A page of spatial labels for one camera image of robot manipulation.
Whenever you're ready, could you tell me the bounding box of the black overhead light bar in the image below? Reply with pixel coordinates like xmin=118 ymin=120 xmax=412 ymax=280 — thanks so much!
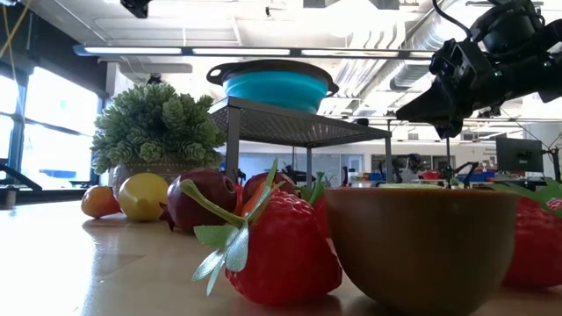
xmin=72 ymin=43 xmax=440 ymax=61

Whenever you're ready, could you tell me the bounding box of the black monitor pole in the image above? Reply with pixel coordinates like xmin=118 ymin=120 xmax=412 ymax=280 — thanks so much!
xmin=544 ymin=147 xmax=562 ymax=183

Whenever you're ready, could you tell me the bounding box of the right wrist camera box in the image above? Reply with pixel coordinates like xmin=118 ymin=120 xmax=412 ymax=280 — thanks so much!
xmin=429 ymin=38 xmax=495 ymax=89

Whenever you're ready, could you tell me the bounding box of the orange plastic tangerine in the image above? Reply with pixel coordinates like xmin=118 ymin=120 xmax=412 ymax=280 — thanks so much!
xmin=80 ymin=185 xmax=122 ymax=219

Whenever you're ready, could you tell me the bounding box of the yellow plastic lemon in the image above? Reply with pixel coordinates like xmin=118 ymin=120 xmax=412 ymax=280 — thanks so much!
xmin=117 ymin=172 xmax=170 ymax=223

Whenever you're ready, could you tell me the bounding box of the blue collapsible colander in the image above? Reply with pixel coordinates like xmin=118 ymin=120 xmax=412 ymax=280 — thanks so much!
xmin=205 ymin=59 xmax=340 ymax=115

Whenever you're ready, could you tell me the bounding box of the small orange yellow peach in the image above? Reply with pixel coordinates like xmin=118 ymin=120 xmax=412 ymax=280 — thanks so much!
xmin=241 ymin=182 xmax=267 ymax=217

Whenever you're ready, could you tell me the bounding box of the black aluminium table frame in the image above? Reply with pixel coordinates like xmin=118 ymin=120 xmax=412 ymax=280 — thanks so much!
xmin=0 ymin=183 xmax=104 ymax=211

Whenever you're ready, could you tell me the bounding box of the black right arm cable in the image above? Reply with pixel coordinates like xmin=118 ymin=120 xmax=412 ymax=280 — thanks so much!
xmin=432 ymin=0 xmax=473 ymax=39

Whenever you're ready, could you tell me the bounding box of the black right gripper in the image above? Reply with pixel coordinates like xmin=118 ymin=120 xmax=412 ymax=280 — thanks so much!
xmin=394 ymin=61 xmax=544 ymax=140

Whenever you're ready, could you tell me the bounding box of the person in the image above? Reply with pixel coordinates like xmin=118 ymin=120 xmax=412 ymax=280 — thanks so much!
xmin=401 ymin=153 xmax=425 ymax=183

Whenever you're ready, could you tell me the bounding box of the black curved bracket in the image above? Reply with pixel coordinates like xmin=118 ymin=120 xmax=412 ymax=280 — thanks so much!
xmin=0 ymin=162 xmax=44 ymax=193

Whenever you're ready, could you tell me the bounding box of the silver ventilation duct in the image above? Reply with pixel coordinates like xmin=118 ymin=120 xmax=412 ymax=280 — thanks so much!
xmin=335 ymin=0 xmax=473 ymax=116

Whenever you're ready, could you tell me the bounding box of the dark red pomegranate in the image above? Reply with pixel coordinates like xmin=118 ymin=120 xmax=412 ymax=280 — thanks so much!
xmin=160 ymin=167 xmax=241 ymax=233

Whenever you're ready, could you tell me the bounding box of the black computer monitor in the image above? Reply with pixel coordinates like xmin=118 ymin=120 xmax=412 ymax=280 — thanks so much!
xmin=495 ymin=136 xmax=544 ymax=173

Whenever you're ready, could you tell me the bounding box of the artificial green succulent plant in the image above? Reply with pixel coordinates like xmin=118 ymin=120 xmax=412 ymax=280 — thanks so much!
xmin=90 ymin=82 xmax=229 ymax=197

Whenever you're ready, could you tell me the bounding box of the grey perforated metal shelf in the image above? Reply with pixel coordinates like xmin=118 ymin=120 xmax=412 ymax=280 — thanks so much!
xmin=209 ymin=96 xmax=393 ymax=189

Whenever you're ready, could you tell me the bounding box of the black window frame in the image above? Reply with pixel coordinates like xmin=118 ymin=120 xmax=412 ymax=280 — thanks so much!
xmin=0 ymin=72 xmax=106 ymax=192

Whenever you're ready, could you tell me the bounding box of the red apple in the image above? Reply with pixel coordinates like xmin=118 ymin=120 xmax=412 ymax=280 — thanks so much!
xmin=242 ymin=169 xmax=298 ymax=205

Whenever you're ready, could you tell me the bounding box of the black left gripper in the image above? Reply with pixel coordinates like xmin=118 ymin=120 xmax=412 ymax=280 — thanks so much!
xmin=120 ymin=0 xmax=153 ymax=19

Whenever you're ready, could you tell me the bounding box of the black metal frame stand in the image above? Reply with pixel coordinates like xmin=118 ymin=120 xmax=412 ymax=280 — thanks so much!
xmin=350 ymin=116 xmax=453 ymax=183

